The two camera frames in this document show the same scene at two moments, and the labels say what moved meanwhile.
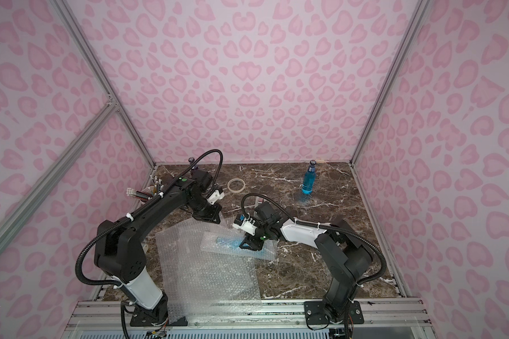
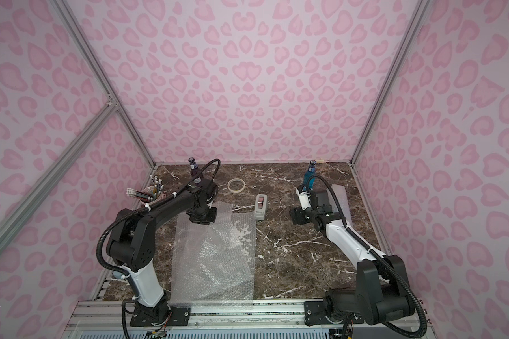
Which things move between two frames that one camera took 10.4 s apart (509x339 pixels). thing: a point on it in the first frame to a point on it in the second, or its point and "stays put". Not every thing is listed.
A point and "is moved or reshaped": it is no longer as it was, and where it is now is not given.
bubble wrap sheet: x=229 y=242 to x=343 y=198
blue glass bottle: x=308 y=183 stays put
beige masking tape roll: x=234 y=191 stays put
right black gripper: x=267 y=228 to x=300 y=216
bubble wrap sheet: x=201 y=286 is moved or reshaped
